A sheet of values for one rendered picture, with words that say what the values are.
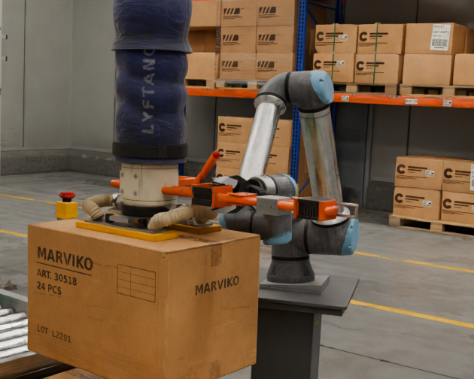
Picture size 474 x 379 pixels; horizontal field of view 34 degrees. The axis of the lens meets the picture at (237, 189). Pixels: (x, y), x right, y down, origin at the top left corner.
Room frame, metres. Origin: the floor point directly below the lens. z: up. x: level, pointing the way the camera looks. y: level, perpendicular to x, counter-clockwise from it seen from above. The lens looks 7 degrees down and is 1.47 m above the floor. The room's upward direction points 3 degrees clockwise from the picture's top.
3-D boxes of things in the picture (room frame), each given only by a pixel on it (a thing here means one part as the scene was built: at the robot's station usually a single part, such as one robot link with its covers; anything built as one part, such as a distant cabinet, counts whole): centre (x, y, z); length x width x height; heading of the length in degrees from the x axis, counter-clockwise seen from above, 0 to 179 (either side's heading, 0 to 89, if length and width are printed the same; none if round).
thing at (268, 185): (2.35, -0.07, 1.20); 0.09 x 0.05 x 0.10; 51
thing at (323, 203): (1.96, -0.20, 1.20); 0.08 x 0.07 x 0.05; 51
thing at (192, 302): (2.33, 0.28, 0.87); 0.60 x 0.40 x 0.40; 51
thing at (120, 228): (2.26, 0.32, 1.09); 0.34 x 0.10 x 0.05; 51
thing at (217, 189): (2.18, 0.07, 1.20); 0.10 x 0.08 x 0.06; 141
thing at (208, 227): (2.41, 0.20, 1.09); 0.34 x 0.10 x 0.05; 51
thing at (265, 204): (2.05, -0.10, 1.20); 0.07 x 0.07 x 0.04; 51
